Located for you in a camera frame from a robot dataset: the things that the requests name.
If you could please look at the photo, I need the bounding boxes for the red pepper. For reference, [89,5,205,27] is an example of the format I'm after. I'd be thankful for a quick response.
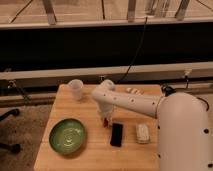
[103,118,109,127]

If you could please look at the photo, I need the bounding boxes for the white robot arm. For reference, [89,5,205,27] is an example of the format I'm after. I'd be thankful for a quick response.
[92,80,213,171]

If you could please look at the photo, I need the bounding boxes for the black rectangular block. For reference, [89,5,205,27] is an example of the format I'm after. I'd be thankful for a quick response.
[110,123,123,147]

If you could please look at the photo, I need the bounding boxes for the small white objects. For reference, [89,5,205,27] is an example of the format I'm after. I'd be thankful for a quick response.
[126,87,143,94]

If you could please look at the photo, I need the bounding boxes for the clear plastic cup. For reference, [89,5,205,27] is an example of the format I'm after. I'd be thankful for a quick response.
[68,79,83,100]

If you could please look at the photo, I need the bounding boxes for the white sponge block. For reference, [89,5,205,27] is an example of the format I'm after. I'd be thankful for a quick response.
[136,124,150,144]

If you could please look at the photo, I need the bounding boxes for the green ceramic plate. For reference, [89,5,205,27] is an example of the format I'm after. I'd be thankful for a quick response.
[49,118,86,155]

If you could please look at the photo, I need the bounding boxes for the black chair base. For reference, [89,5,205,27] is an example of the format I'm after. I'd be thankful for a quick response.
[0,108,22,155]

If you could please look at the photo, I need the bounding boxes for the black cable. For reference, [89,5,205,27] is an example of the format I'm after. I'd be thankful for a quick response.
[114,16,149,84]

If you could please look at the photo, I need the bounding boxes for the metal rail frame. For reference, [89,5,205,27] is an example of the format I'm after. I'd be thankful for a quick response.
[0,62,213,88]

